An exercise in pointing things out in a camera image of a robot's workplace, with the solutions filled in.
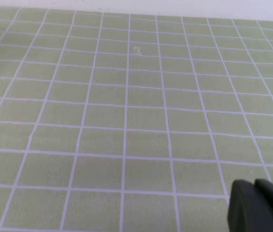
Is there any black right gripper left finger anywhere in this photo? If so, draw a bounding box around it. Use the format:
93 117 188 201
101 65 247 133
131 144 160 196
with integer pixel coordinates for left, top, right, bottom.
227 179 273 232

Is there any green white-grid table mat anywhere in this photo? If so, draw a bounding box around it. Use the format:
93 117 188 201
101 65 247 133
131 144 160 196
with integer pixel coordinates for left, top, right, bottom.
0 6 273 232

